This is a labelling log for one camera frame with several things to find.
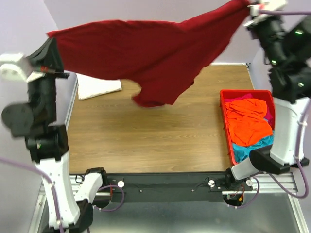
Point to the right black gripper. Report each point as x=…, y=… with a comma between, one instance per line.
x=251, y=28

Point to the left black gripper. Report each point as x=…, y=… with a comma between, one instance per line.
x=48, y=58

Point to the dark red t shirt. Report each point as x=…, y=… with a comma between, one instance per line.
x=162, y=57

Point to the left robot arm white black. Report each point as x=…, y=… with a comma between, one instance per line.
x=35, y=121

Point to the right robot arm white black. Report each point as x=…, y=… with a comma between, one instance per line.
x=290, y=78

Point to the folded white t shirt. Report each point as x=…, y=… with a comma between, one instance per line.
x=89, y=87

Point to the red plastic bin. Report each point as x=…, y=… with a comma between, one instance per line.
x=228, y=94

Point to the magenta t shirt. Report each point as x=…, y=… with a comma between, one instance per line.
x=269, y=117

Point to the orange t shirt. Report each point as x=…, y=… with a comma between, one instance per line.
x=246, y=121

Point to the teal t shirt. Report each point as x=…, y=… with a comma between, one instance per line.
x=242, y=152

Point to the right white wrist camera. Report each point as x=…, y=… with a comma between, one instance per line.
x=256, y=7

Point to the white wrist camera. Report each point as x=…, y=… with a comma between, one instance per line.
x=256, y=7
x=17, y=67

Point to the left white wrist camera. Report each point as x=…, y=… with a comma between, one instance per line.
x=17, y=67

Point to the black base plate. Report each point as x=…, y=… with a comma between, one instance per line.
x=174, y=187

